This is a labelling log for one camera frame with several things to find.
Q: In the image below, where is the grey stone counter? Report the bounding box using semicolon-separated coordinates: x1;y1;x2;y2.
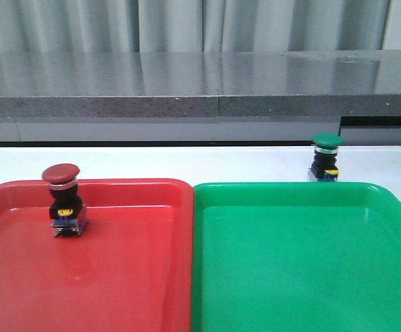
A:
0;50;401;146

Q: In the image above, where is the red mushroom push button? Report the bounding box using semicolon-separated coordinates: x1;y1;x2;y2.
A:
41;163;88;237

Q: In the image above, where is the green plastic tray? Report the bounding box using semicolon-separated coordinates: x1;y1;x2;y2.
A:
191;182;401;331

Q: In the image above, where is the green mushroom push button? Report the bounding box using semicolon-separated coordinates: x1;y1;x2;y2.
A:
308;133;344;182

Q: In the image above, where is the red plastic tray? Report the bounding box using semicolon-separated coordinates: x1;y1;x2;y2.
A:
0;179;193;331

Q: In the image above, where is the grey pleated curtain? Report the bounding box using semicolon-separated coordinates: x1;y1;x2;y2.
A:
0;1;389;53

